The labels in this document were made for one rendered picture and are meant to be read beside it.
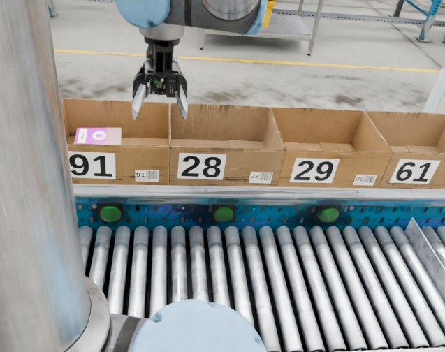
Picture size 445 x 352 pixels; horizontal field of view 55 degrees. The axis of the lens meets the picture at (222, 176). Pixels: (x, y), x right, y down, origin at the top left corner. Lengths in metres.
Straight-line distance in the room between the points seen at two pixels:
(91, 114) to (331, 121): 0.95
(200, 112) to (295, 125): 0.39
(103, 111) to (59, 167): 1.38
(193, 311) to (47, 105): 0.29
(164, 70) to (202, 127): 0.85
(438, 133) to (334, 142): 0.45
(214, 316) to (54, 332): 0.17
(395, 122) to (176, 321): 1.58
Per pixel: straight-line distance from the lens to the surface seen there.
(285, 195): 1.53
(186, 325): 0.48
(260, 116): 1.72
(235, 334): 0.49
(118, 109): 1.68
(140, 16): 0.71
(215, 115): 1.69
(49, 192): 0.32
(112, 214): 1.51
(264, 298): 1.39
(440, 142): 2.08
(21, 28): 0.26
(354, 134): 1.89
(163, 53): 0.87
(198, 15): 0.71
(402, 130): 1.97
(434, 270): 1.67
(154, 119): 1.69
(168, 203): 1.48
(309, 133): 1.81
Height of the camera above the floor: 1.86
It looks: 38 degrees down
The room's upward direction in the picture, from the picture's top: 7 degrees clockwise
